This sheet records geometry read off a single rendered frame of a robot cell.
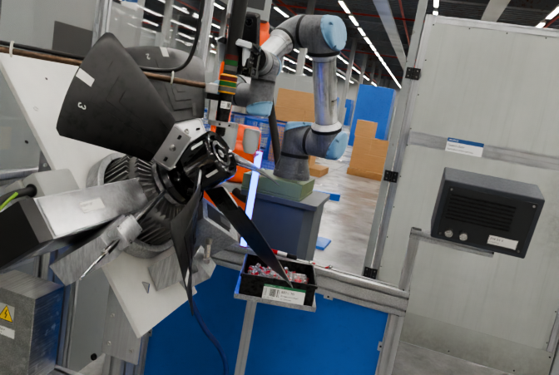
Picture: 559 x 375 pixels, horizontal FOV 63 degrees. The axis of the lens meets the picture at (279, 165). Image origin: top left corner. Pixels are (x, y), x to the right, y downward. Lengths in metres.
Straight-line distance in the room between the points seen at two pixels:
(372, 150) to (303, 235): 8.59
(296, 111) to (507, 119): 6.63
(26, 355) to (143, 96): 0.65
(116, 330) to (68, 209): 0.41
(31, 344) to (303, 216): 0.98
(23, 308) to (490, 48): 2.54
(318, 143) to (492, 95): 1.41
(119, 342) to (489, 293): 2.32
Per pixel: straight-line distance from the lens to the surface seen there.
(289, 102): 9.25
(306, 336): 1.62
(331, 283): 1.51
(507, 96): 2.90
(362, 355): 1.61
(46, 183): 0.92
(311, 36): 1.63
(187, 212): 0.83
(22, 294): 1.21
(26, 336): 1.24
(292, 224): 1.76
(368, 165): 10.33
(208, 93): 1.12
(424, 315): 3.09
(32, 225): 0.81
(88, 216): 0.89
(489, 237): 1.44
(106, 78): 0.92
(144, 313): 1.08
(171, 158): 1.03
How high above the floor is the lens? 1.37
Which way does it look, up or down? 8 degrees down
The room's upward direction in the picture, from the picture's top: 10 degrees clockwise
